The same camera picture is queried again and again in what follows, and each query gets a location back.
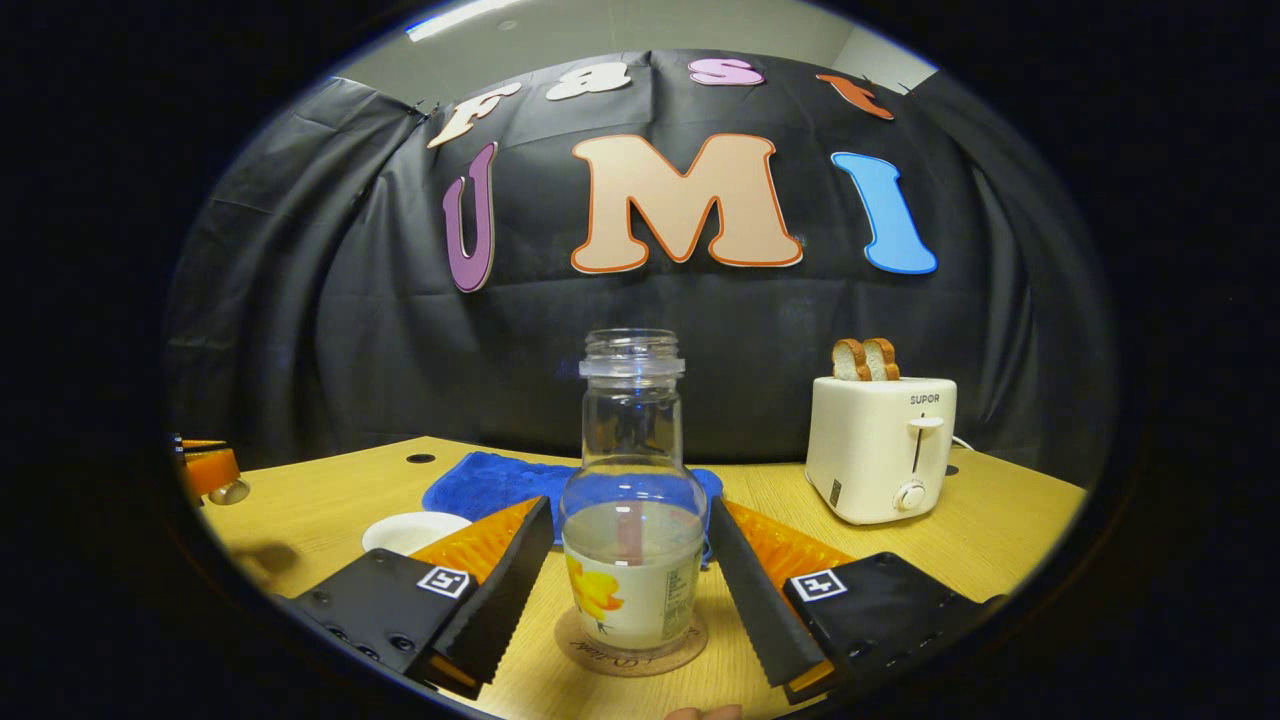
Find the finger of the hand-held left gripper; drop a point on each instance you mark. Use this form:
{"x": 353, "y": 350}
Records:
{"x": 210, "y": 465}

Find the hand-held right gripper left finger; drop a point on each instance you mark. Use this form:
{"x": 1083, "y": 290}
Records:
{"x": 505, "y": 590}

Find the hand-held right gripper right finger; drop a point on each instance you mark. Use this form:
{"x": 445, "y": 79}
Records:
{"x": 760, "y": 600}

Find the round brown coaster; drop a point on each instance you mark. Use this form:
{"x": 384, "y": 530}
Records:
{"x": 590, "y": 650}

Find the yellow teacup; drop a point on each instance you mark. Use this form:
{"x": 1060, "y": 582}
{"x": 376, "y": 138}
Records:
{"x": 410, "y": 532}

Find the clear glass water bottle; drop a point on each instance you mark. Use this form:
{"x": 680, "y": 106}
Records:
{"x": 632, "y": 560}

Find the blue towel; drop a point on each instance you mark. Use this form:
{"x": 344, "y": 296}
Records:
{"x": 490, "y": 485}

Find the white toaster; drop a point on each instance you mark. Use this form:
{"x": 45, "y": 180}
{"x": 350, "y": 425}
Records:
{"x": 870, "y": 450}

